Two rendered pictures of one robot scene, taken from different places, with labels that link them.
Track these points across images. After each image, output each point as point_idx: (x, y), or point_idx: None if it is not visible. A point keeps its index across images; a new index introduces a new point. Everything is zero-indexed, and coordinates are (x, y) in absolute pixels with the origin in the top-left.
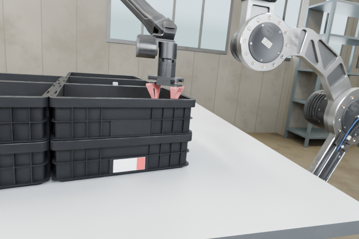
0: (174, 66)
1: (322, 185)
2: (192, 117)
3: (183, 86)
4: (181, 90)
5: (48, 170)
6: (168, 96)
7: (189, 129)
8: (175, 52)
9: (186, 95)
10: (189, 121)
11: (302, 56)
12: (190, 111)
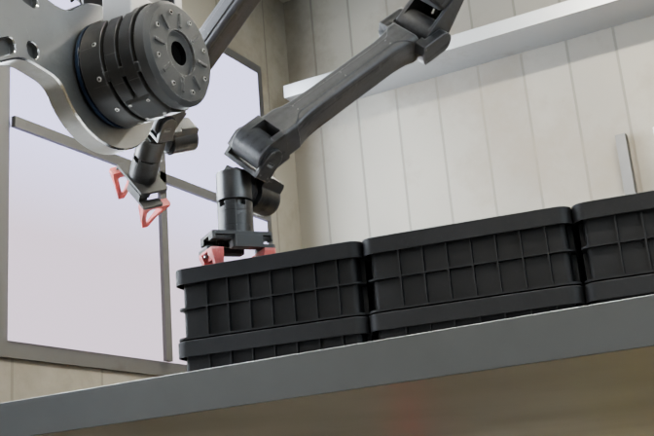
0: (218, 214)
1: None
2: (185, 308)
3: (209, 247)
4: (211, 257)
5: None
6: (307, 268)
7: (192, 337)
8: (216, 189)
9: (218, 263)
10: (185, 316)
11: (3, 64)
12: (184, 295)
